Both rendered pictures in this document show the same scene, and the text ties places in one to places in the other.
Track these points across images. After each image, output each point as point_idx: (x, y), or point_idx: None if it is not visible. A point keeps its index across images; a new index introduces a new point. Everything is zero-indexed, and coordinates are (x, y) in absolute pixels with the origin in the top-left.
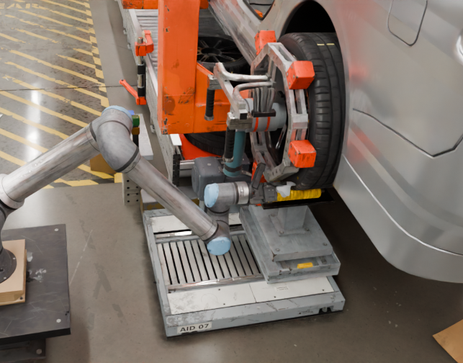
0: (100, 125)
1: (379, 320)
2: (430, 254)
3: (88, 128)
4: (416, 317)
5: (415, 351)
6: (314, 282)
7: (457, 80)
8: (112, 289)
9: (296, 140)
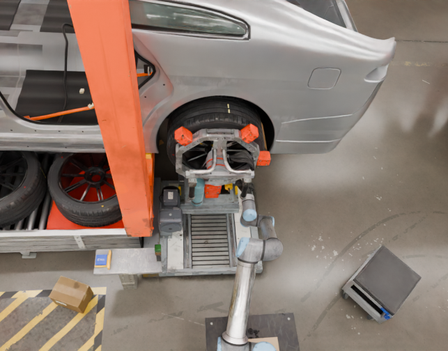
0: (263, 254)
1: (256, 170)
2: (343, 137)
3: (251, 264)
4: None
5: (274, 164)
6: (237, 190)
7: (365, 88)
8: (221, 301)
9: (251, 156)
